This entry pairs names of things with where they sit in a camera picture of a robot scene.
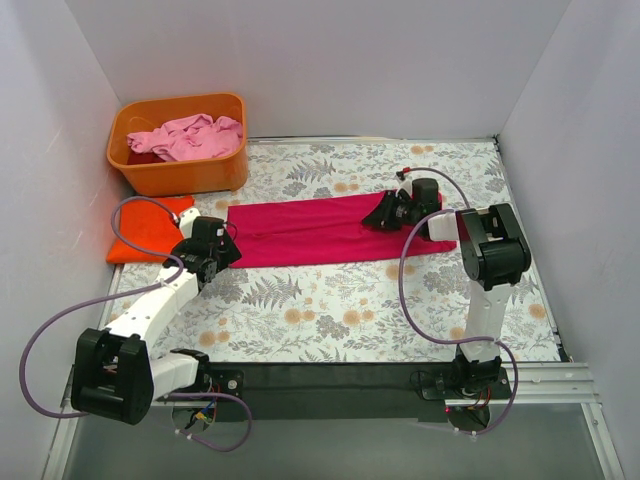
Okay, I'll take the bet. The magenta t shirt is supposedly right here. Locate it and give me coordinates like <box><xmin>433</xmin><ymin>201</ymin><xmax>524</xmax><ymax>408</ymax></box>
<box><xmin>228</xmin><ymin>191</ymin><xmax>442</xmax><ymax>268</ymax></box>

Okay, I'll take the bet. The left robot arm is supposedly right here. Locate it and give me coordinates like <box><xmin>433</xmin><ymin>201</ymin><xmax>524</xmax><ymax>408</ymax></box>
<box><xmin>71</xmin><ymin>214</ymin><xmax>241</xmax><ymax>425</ymax></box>

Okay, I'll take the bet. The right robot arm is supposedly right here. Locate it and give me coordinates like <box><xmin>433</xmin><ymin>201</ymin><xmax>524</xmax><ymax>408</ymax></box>
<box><xmin>362</xmin><ymin>168</ymin><xmax>532</xmax><ymax>398</ymax></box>

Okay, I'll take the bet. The folded orange t shirt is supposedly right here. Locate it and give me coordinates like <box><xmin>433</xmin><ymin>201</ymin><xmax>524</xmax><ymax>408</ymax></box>
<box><xmin>106</xmin><ymin>196</ymin><xmax>195</xmax><ymax>264</ymax></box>

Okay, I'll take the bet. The orange plastic basket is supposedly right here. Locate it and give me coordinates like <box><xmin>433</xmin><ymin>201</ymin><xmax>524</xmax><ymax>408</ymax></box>
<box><xmin>106</xmin><ymin>92</ymin><xmax>249</xmax><ymax>197</ymax></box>

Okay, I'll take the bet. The floral patterned table mat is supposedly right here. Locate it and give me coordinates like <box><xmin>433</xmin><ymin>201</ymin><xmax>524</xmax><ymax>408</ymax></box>
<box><xmin>94</xmin><ymin>138</ymin><xmax>569</xmax><ymax>364</ymax></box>

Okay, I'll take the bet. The pink crumpled t shirt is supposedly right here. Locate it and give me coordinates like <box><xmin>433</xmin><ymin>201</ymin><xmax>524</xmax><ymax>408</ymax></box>
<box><xmin>127</xmin><ymin>114</ymin><xmax>244</xmax><ymax>162</ymax></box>

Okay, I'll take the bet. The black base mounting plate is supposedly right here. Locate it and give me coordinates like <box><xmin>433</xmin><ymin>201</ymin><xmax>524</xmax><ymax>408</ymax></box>
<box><xmin>208</xmin><ymin>363</ymin><xmax>512</xmax><ymax>423</ymax></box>

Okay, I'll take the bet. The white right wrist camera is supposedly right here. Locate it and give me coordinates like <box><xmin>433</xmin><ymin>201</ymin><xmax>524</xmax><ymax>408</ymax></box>
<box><xmin>395</xmin><ymin>168</ymin><xmax>413</xmax><ymax>201</ymax></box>

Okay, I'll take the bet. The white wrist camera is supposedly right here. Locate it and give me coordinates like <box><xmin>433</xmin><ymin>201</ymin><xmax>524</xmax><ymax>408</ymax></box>
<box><xmin>395</xmin><ymin>168</ymin><xmax>413</xmax><ymax>201</ymax></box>
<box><xmin>173</xmin><ymin>207</ymin><xmax>200</xmax><ymax>238</ymax></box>

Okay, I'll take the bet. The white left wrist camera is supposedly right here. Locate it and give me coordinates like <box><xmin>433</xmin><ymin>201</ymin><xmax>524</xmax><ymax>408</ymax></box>
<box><xmin>173</xmin><ymin>207</ymin><xmax>200</xmax><ymax>238</ymax></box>

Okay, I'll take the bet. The aluminium frame rail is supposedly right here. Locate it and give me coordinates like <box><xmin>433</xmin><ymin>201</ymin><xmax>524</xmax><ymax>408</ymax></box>
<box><xmin>44</xmin><ymin>362</ymin><xmax>623</xmax><ymax>479</ymax></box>

